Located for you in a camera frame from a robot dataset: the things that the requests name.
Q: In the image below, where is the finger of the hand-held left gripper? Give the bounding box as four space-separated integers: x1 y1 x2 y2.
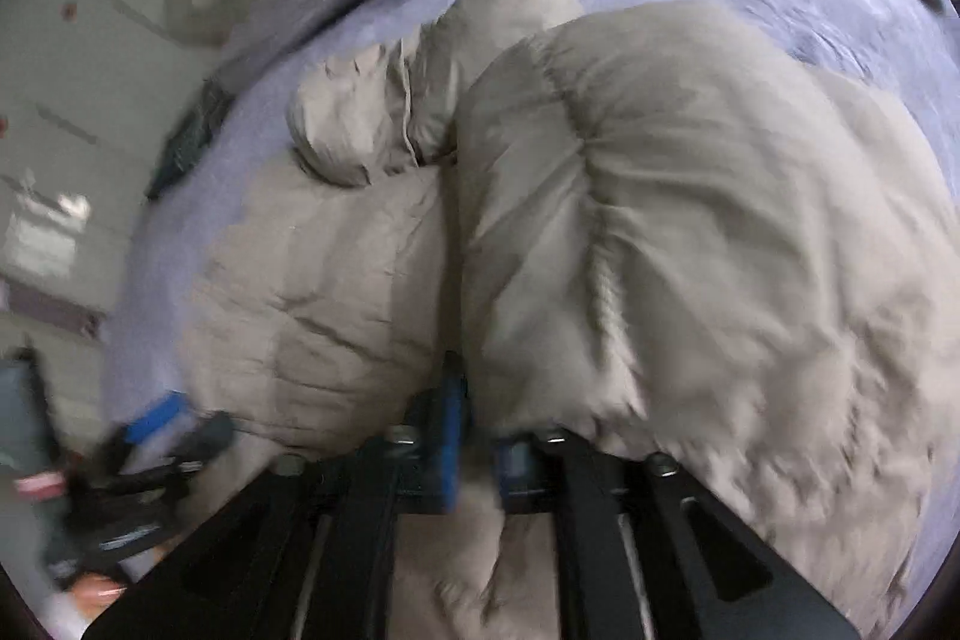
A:
174 410 238 462
122 389 194 447

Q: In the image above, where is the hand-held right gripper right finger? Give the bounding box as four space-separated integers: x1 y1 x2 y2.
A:
491 430 863 640

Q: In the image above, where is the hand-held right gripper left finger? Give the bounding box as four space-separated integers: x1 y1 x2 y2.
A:
82 351 473 640

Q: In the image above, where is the beige puffer jacket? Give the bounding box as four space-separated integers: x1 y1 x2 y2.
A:
176 0 960 640

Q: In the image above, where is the person's left hand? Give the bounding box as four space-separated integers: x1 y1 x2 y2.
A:
64 571 130 611

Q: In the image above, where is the dark patterned cloth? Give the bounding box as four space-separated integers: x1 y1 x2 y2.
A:
145 79 235 200

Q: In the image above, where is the white floor fan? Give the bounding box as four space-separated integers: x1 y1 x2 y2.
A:
163 0 242 46

